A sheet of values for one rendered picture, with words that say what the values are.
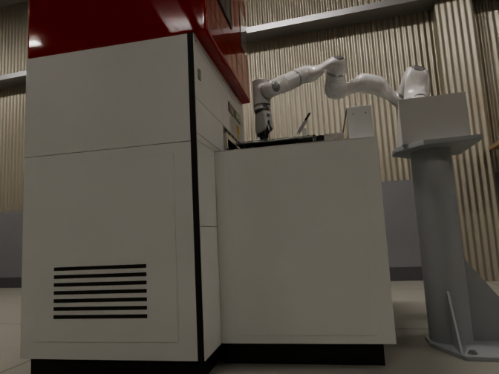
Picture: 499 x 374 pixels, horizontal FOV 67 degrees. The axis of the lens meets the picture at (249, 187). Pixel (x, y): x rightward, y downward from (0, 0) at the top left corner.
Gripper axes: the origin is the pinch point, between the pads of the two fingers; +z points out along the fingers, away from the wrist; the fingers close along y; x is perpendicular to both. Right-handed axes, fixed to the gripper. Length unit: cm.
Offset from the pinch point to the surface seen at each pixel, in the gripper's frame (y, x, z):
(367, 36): 90, -183, -141
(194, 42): -30, 47, -26
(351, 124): -47.3, -10.7, 3.1
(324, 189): -44, 3, 29
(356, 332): -49, -3, 80
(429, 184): -54, -45, 27
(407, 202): 75, -197, 22
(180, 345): -26, 54, 79
